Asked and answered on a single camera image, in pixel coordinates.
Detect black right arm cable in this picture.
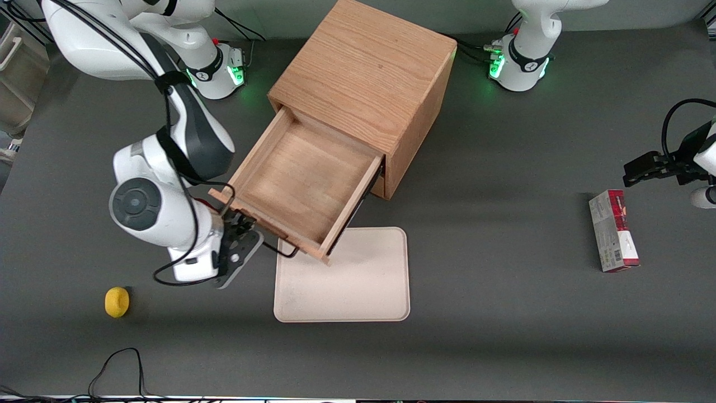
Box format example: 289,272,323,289
53,0,238,287

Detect beige plastic crate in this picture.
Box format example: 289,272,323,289
0,21,51,136

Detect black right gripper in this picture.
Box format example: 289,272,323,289
222,210,267,247

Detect beige rectangular tray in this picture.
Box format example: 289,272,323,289
273,227,411,324

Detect black loose table cable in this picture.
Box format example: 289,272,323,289
0,348,185,401

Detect oak wooden drawer cabinet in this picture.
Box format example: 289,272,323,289
268,0,459,201

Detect black right arm base cables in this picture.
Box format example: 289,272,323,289
213,8,268,71

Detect black left arm base cables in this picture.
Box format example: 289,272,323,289
445,10,524,65

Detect wooden drawer with handle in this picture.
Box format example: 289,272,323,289
208,107,386,265

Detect black metal drawer handle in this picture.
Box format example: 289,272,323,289
220,185,300,260

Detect grey and red carton box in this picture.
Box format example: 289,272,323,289
588,189,640,273

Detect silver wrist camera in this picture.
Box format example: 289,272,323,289
690,186,716,209
168,229,265,290

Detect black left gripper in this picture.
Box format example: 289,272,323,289
623,122,715,188

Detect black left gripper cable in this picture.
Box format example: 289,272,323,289
661,99,716,164

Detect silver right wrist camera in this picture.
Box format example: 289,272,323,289
168,229,265,290

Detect yellow lemon toy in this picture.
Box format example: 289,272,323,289
105,287,130,319

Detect black arm base cables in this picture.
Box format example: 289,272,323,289
213,8,268,71
445,10,524,65

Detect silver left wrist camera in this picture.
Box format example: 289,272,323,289
690,186,716,209

